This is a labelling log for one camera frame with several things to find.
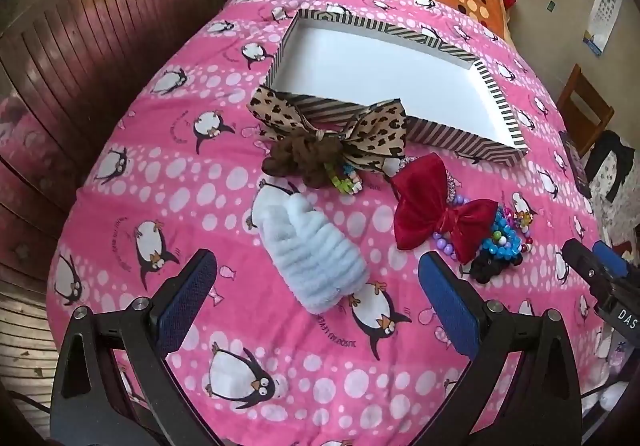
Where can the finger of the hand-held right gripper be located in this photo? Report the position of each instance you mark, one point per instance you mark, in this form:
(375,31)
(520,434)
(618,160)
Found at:
(607,253)
(575,256)

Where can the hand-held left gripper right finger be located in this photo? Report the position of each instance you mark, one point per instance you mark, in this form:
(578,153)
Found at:
(445,306)

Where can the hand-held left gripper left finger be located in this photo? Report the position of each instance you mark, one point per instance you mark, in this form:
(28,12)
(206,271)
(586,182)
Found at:
(187,296)

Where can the red velvet bow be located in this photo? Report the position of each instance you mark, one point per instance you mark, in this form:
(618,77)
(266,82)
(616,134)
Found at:
(425,206)

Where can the light blue fluffy scrunchie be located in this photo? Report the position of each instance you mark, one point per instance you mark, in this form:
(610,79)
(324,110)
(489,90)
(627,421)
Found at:
(310,251)

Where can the striped shallow box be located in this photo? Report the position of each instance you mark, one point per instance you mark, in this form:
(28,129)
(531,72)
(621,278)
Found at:
(380,65)

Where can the white floral cloth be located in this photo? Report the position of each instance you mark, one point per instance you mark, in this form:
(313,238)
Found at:
(620,216)

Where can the black scrunchie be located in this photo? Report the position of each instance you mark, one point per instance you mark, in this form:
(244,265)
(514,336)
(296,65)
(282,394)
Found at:
(487,268)

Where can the white fluffy object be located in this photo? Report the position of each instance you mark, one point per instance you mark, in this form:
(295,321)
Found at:
(612,393)

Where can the dark rectangular case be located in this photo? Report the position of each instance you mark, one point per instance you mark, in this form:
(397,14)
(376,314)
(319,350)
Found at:
(575,165)

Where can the black garment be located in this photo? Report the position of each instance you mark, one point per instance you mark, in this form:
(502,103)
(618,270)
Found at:
(612,150)

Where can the pink penguin print blanket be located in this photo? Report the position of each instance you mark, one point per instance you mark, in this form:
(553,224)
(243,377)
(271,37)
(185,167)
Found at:
(175,165)

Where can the wooden chair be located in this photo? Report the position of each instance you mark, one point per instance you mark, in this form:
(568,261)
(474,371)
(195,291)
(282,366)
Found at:
(575,93)

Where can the brown scrunchie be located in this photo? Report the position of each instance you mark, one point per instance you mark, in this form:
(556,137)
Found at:
(305,155)

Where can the leopard print bow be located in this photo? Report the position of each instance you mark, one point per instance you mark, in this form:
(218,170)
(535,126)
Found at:
(280,113)

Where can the wall calendar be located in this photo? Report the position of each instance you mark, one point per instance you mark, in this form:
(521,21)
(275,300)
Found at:
(605,10)

